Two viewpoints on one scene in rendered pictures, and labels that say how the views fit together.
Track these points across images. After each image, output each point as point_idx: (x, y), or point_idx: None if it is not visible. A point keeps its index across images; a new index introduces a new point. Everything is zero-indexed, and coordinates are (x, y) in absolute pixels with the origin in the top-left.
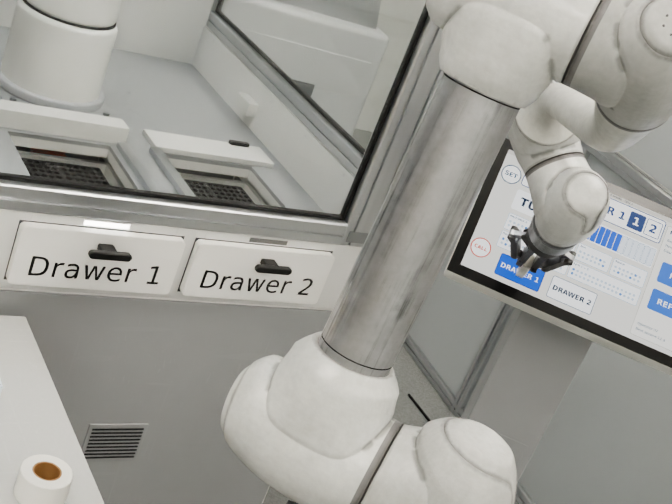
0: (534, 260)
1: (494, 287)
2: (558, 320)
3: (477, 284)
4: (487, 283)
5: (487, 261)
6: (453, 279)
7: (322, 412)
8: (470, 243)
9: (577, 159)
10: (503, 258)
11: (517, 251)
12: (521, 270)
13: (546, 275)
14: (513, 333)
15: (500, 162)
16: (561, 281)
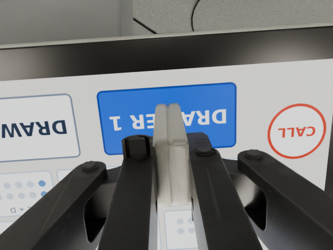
0: (154, 188)
1: (217, 41)
2: (3, 45)
3: (264, 28)
4: (242, 42)
5: (265, 104)
6: (312, 23)
7: None
8: (327, 128)
9: None
10: (226, 133)
11: (275, 204)
12: (177, 122)
13: (98, 146)
14: (115, 20)
15: None
16: (54, 151)
